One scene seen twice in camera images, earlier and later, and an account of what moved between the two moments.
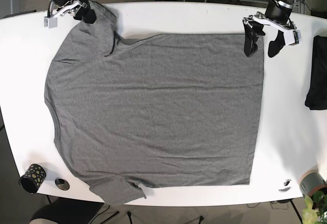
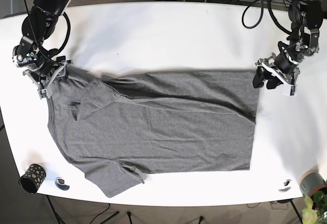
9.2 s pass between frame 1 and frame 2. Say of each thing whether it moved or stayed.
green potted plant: stayed
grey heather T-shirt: moved
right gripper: moved
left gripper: moved
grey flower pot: stayed
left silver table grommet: stayed
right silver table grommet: stayed
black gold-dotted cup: stayed
